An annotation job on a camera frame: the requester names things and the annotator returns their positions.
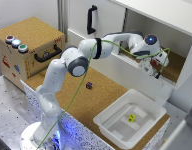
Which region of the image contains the pink block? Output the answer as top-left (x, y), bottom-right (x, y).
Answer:
top-left (152, 58), bottom-right (160, 66)

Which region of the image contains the green button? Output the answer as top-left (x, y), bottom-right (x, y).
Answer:
top-left (16, 43), bottom-right (30, 55)

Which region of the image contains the blue button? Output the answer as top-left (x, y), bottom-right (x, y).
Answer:
top-left (10, 38), bottom-right (23, 50)

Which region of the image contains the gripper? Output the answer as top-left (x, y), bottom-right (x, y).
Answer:
top-left (138, 51), bottom-right (170, 77)

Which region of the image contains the wooden drawer box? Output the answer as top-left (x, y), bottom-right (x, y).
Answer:
top-left (0, 16), bottom-right (67, 91)

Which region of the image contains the black door handle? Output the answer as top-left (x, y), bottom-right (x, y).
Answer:
top-left (86, 4), bottom-right (99, 36)

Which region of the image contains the white cabinet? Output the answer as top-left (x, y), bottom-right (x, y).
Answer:
top-left (57, 0), bottom-right (192, 108)

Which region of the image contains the white sliding door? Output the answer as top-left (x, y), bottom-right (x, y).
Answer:
top-left (67, 0), bottom-right (128, 48)

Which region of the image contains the purple block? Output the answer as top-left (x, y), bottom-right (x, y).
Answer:
top-left (85, 81), bottom-right (94, 90)

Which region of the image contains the red button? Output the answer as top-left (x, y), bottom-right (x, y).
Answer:
top-left (5, 34), bottom-right (16, 45)

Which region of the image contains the white plastic box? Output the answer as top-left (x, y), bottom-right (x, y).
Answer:
top-left (92, 88), bottom-right (168, 150)

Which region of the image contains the black drawer handle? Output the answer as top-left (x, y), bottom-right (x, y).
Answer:
top-left (33, 43), bottom-right (63, 64)

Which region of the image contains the yellow block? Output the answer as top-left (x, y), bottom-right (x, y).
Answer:
top-left (128, 114), bottom-right (136, 122)

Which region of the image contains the green cable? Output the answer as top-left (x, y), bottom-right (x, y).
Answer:
top-left (35, 38), bottom-right (171, 150)

